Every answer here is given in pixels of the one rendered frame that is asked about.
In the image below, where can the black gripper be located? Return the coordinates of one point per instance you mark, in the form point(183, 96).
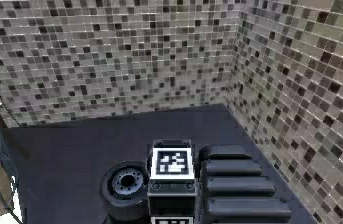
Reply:
point(125, 190)

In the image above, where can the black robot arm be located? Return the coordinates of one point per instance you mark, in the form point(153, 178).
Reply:
point(222, 186)

